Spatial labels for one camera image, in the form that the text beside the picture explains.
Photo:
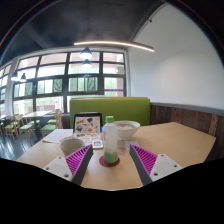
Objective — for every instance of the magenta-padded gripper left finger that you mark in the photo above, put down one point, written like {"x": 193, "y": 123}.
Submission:
{"x": 75, "y": 161}

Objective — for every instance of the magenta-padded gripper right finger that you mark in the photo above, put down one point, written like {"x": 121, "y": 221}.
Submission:
{"x": 151, "y": 163}

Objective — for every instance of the white bottle with green cap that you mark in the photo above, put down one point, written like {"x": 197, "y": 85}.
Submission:
{"x": 110, "y": 140}

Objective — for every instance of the beige patterned ceramic cup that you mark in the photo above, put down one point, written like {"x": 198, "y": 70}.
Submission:
{"x": 71, "y": 146}

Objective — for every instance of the flat round red coaster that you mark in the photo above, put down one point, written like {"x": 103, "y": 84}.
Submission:
{"x": 101, "y": 162}

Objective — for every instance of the crumpled clear plastic wrapper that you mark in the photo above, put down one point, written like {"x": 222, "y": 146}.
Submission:
{"x": 130, "y": 145}

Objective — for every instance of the white paper sheet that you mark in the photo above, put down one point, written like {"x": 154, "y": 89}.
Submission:
{"x": 56, "y": 136}

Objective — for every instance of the black tablet with stickers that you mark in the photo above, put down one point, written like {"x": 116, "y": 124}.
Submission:
{"x": 87, "y": 124}

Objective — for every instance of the white ceramic bowl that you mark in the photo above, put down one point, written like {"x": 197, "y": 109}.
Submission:
{"x": 128, "y": 130}

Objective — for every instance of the wooden dining table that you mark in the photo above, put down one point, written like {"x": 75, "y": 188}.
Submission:
{"x": 36, "y": 114}

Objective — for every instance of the green upholstered booth bench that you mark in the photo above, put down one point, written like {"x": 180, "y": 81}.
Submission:
{"x": 110, "y": 110}

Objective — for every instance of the wooden chairs with green seats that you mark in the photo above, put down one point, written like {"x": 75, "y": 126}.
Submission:
{"x": 23, "y": 126}

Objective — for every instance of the large black-framed window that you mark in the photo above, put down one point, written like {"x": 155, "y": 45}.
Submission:
{"x": 53, "y": 70}

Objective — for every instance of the dark pendant ceiling lamps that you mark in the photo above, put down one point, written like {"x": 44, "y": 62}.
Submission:
{"x": 86, "y": 54}

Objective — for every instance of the long linear ceiling light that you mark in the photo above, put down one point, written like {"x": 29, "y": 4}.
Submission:
{"x": 113, "y": 43}

